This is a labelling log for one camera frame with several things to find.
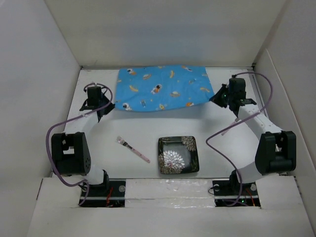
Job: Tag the pink-handled metal fork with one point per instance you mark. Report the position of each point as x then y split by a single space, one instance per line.
125 144

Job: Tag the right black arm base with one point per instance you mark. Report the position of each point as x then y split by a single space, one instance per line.
225 195

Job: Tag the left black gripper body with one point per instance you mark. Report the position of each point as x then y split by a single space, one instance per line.
104 101

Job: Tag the blue space-print cloth placemat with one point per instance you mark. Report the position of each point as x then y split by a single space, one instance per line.
158 88

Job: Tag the black floral square plate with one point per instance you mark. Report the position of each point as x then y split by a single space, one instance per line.
177 155

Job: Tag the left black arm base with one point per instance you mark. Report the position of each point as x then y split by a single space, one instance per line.
111 196

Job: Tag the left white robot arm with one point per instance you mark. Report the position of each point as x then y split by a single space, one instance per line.
66 142

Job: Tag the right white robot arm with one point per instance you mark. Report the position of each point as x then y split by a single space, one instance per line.
276 151

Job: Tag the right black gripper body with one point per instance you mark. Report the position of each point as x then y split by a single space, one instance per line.
222 98

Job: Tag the pink-handled metal knife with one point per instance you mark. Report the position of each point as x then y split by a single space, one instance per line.
227 129

